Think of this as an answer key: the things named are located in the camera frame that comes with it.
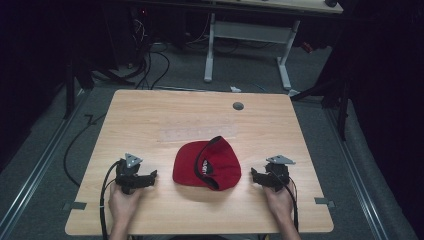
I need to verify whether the metal floor rail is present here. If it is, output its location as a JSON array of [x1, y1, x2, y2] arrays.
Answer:
[[324, 108, 390, 240], [0, 88, 91, 240]]

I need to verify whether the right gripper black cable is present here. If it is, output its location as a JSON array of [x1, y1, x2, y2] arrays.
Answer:
[[270, 170, 300, 233]]

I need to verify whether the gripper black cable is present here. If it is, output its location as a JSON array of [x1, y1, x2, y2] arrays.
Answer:
[[270, 170, 300, 233], [99, 160, 121, 240]]

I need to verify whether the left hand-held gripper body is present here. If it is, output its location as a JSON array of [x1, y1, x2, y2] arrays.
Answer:
[[114, 152, 152, 195]]

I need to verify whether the white metal frame desk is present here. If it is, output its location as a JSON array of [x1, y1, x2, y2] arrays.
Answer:
[[203, 0, 344, 91]]

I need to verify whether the black metal stand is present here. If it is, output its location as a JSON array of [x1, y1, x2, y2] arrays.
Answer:
[[62, 56, 96, 120], [290, 76, 351, 142]]

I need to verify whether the person's left hand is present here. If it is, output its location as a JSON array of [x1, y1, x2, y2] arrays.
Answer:
[[108, 181, 144, 228]]

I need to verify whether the person's right hand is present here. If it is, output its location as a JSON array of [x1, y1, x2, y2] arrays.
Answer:
[[263, 180, 297, 225]]

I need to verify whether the bundle of black cables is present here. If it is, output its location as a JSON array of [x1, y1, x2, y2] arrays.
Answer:
[[96, 16, 171, 91]]

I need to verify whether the grey tape piece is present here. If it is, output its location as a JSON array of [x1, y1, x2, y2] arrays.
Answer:
[[62, 201, 88, 212], [314, 196, 336, 208]]

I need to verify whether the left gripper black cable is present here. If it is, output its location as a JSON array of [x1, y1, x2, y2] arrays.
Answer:
[[99, 160, 121, 240]]

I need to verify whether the red baseball cap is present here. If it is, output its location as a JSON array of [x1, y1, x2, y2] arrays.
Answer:
[[172, 135, 242, 192]]

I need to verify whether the black floor cable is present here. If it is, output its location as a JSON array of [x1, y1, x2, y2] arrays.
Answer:
[[63, 113, 108, 188]]

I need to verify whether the clear tape patch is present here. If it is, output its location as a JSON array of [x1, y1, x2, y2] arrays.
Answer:
[[158, 125, 239, 142]]

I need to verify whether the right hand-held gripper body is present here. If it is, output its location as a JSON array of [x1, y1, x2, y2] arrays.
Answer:
[[257, 154, 297, 193]]

